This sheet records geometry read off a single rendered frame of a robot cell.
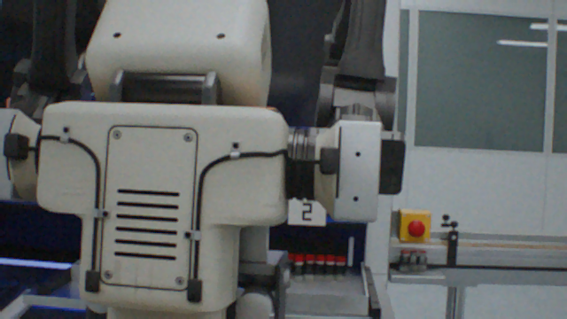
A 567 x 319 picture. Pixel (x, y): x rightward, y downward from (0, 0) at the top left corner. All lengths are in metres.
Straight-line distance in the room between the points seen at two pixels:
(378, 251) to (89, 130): 1.03
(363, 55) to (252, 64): 0.21
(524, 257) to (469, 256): 0.14
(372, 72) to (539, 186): 5.63
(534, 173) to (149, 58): 5.84
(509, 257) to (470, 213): 4.58
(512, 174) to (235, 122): 5.78
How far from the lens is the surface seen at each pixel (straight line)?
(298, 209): 1.71
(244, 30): 0.86
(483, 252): 1.88
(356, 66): 0.99
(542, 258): 1.92
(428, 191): 6.38
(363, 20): 1.01
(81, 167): 0.83
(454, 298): 1.93
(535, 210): 6.59
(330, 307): 1.37
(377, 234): 1.72
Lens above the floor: 1.23
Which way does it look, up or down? 3 degrees down
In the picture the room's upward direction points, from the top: 2 degrees clockwise
